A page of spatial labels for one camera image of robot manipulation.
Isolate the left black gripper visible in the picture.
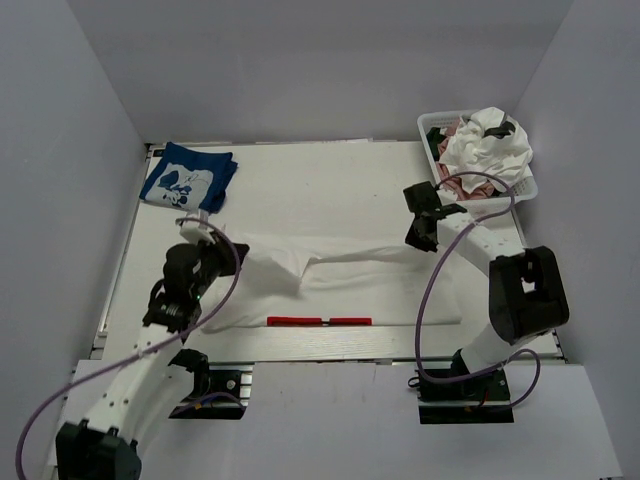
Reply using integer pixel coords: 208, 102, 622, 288
192, 230, 250, 299

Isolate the pink t shirt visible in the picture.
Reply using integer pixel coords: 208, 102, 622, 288
434, 124, 498, 200

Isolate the white red print t shirt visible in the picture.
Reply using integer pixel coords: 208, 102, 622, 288
202, 231, 462, 334

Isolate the white black print t shirt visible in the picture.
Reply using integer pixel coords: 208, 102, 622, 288
440, 107, 533, 194

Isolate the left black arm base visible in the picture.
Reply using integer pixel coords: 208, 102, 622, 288
170, 364, 253, 420

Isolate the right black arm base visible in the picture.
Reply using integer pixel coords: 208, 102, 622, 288
407, 370, 514, 425

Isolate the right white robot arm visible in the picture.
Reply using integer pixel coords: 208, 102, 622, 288
403, 181, 570, 399

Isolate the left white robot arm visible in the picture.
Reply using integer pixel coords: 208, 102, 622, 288
55, 238, 250, 479

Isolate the dark green t shirt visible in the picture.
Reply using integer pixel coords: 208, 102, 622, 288
426, 127, 447, 161

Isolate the folded blue t shirt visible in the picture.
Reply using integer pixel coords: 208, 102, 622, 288
139, 142, 238, 214

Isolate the white plastic laundry basket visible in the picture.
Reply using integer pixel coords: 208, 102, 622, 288
417, 110, 538, 215

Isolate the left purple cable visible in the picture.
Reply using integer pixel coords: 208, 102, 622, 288
14, 214, 244, 479

